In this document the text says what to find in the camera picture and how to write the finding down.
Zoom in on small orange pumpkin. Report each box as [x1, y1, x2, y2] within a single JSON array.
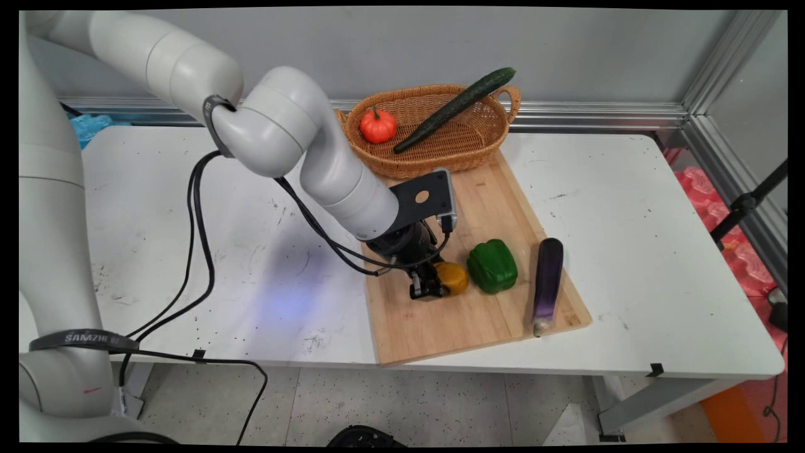
[[359, 106, 398, 145]]

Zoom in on green bell pepper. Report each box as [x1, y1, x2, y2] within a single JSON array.
[[466, 238, 519, 295]]

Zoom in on black cable under table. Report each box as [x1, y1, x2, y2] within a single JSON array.
[[119, 349, 269, 446]]

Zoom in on dark grey arm strap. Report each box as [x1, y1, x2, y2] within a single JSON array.
[[202, 94, 238, 159]]

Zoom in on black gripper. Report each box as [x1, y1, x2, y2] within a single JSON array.
[[366, 219, 452, 301]]

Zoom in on black round base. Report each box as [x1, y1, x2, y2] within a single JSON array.
[[327, 425, 408, 448]]

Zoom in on pink plastic packaging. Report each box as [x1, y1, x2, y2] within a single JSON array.
[[674, 165, 780, 298]]

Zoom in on long dark green cucumber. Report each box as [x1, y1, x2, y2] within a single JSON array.
[[392, 67, 517, 155]]

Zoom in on grey table leg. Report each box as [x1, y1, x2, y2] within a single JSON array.
[[591, 376, 746, 442]]

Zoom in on blue plastic bag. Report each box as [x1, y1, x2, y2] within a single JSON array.
[[68, 113, 115, 150]]

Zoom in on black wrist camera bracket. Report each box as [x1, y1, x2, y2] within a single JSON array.
[[389, 168, 458, 235]]

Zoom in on purple eggplant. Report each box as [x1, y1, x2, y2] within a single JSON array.
[[531, 237, 565, 338]]

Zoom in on thick black cable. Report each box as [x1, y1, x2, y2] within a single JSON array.
[[117, 151, 453, 388]]

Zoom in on woven wicker basket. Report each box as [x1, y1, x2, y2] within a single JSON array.
[[333, 84, 523, 180]]

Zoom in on black Samzhe velcro strap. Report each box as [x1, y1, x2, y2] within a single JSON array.
[[28, 328, 140, 354]]

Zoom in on orange box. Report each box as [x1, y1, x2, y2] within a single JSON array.
[[699, 385, 755, 444]]

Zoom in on horizontal aluminium frame rail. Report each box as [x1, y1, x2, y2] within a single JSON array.
[[60, 96, 690, 131]]

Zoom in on wooden cutting board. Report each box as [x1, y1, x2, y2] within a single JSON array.
[[360, 150, 592, 366]]

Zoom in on black tripod leg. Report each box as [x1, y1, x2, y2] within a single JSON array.
[[710, 160, 788, 251]]

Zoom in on aluminium frame corner post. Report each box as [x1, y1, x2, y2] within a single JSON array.
[[679, 9, 788, 293]]

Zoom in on yellow-brown potato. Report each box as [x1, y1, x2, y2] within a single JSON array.
[[435, 261, 470, 297]]

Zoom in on small black device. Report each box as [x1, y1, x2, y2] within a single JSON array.
[[769, 286, 788, 333]]

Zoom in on thin black floor cable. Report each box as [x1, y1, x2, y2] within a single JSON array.
[[762, 333, 788, 444]]

